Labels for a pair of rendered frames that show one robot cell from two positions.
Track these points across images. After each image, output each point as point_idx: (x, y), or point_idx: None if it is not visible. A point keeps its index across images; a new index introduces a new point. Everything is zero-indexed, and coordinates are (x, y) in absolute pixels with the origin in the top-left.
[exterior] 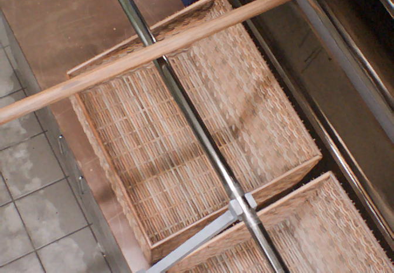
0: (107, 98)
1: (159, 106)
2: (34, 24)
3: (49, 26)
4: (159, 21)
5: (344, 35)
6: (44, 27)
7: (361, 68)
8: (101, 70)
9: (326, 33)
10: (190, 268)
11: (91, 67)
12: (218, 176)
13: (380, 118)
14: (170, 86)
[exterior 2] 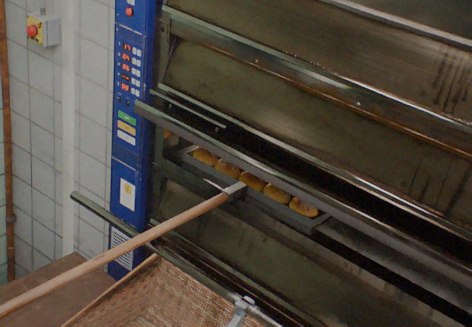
0: None
1: None
2: (4, 326)
3: (19, 325)
4: (123, 277)
5: (274, 168)
6: (14, 326)
7: (291, 179)
8: (117, 247)
9: (264, 173)
10: None
11: (73, 325)
12: (220, 292)
13: (314, 203)
14: (167, 255)
